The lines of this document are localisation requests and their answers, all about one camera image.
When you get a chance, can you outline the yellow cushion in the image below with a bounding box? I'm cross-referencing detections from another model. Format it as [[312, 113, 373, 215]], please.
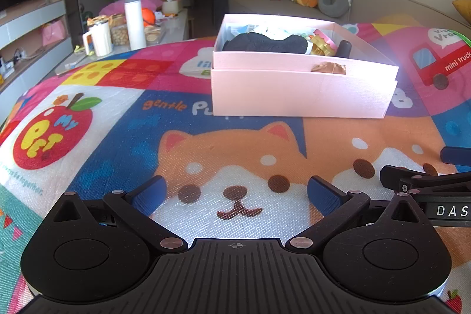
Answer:
[[451, 0, 471, 24]]

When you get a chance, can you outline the white shelf unit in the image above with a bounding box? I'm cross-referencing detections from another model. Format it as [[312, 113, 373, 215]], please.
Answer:
[[0, 0, 75, 91]]

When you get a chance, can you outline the pink bag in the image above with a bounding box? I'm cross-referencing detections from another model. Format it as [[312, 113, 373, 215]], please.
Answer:
[[41, 19, 67, 47]]

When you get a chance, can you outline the colourful printed mat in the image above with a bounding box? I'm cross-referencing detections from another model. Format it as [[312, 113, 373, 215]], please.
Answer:
[[0, 14, 471, 314]]

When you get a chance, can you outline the clear snack jar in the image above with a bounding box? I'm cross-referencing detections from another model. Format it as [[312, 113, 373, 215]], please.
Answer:
[[110, 14, 129, 46]]

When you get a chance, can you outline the pink cloth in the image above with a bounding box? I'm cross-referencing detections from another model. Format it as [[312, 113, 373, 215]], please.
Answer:
[[99, 0, 165, 17]]

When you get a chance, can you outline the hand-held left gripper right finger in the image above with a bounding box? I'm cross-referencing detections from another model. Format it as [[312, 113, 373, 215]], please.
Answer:
[[286, 176, 420, 252]]

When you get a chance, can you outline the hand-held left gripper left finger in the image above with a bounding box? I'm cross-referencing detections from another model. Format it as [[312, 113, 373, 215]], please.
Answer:
[[53, 175, 188, 252]]

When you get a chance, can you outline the green strap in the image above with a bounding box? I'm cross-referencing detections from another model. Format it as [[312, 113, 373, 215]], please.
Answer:
[[454, 30, 471, 50]]

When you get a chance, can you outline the beige sofa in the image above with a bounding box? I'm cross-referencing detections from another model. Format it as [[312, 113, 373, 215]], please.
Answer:
[[228, 0, 471, 32]]

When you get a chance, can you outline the pink cardboard box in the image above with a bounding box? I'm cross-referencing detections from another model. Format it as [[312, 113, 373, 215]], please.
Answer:
[[210, 13, 399, 120]]

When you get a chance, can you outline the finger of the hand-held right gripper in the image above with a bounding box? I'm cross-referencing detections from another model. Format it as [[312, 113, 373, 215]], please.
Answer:
[[380, 165, 471, 227], [440, 146, 471, 165]]

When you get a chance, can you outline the yellow cake cup toy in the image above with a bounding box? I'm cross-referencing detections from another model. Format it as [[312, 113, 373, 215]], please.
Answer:
[[309, 29, 339, 57]]

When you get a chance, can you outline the blue wipes packet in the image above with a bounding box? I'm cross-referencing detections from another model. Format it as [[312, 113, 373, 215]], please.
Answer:
[[227, 23, 260, 40]]

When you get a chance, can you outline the tissue box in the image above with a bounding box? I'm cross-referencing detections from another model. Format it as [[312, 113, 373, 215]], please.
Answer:
[[161, 0, 183, 14]]

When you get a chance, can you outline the black plush toy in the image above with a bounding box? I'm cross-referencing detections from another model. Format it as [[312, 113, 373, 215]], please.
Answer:
[[221, 33, 313, 56]]

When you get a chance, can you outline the black tube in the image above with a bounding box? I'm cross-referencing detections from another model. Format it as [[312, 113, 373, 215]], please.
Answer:
[[337, 39, 352, 59]]

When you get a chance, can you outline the white thermos bottle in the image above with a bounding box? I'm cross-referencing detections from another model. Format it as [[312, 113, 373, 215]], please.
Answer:
[[123, 0, 147, 51]]

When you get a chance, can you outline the cream mug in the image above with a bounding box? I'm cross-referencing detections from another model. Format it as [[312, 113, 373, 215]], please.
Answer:
[[82, 21, 113, 57]]

